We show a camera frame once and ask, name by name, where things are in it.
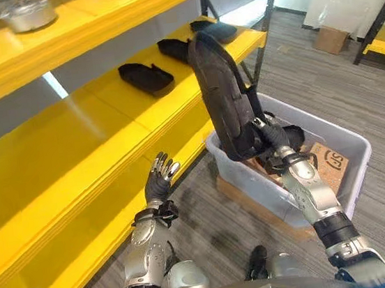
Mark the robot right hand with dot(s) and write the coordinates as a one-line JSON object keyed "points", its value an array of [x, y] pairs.
{"points": [[277, 137]]}

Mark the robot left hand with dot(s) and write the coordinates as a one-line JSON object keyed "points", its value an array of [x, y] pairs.
{"points": [[157, 187]]}

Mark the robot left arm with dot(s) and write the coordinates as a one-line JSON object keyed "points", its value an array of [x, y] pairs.
{"points": [[146, 255]]}

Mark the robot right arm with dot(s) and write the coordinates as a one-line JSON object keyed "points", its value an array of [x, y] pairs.
{"points": [[317, 199]]}

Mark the translucent plastic box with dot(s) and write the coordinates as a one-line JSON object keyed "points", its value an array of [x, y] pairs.
{"points": [[249, 179]]}

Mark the printed cardboard box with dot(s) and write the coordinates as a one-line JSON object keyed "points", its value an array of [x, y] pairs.
{"points": [[335, 165]]}

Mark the yellow shelf unit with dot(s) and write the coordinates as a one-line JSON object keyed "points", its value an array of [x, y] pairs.
{"points": [[72, 137]]}

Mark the plain brown cardboard box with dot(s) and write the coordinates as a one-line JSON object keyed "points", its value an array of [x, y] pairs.
{"points": [[331, 41]]}

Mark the yellow and black shelf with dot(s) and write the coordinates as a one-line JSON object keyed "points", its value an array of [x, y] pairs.
{"points": [[380, 31]]}

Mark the robot silver left leg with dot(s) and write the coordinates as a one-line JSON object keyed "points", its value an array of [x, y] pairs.
{"points": [[186, 281]]}

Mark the robot silver leg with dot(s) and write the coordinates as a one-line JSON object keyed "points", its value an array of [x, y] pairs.
{"points": [[288, 265], [186, 281]]}

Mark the robot dark foot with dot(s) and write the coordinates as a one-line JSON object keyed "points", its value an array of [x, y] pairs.
{"points": [[257, 262]]}

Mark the robot silver right leg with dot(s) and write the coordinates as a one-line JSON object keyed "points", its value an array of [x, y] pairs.
{"points": [[288, 265]]}

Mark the black shelf frame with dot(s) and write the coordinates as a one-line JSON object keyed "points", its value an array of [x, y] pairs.
{"points": [[267, 5]]}

